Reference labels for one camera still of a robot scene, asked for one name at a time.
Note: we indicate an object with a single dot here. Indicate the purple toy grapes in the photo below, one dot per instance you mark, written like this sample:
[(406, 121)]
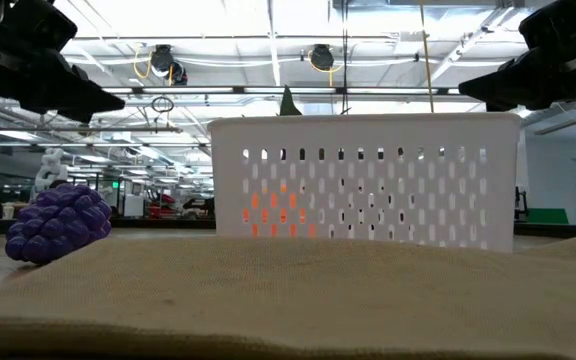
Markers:
[(58, 225)]

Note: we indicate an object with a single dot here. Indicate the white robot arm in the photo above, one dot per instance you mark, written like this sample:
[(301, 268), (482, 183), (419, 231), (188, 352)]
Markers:
[(50, 167)]

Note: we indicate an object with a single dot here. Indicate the tan folded cloth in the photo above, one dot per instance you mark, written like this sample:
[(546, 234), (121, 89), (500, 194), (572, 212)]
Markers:
[(288, 300)]

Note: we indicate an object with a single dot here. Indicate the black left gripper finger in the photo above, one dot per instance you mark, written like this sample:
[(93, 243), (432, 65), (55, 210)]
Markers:
[(73, 97), (83, 77)]

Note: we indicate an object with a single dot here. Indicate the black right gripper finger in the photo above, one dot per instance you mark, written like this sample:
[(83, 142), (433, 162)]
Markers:
[(515, 61), (518, 87)]

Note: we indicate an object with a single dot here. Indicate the green board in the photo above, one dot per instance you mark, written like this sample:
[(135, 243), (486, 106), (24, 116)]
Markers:
[(548, 216)]

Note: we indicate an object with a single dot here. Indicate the black equipment cart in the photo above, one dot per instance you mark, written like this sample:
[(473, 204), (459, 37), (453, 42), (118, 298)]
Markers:
[(520, 202)]

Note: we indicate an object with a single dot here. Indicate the red machine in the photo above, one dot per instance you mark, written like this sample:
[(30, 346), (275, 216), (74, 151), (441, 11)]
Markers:
[(160, 206)]

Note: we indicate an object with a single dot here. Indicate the orange toy fruit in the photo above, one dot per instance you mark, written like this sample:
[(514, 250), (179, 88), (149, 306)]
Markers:
[(274, 201)]

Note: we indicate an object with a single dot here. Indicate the green artificial plant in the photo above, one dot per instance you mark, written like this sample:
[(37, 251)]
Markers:
[(289, 106)]

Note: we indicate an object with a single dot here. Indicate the white cup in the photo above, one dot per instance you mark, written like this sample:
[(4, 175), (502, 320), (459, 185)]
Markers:
[(8, 211)]

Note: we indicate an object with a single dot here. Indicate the white perforated plastic basket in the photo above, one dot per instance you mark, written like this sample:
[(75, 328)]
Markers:
[(368, 135)]

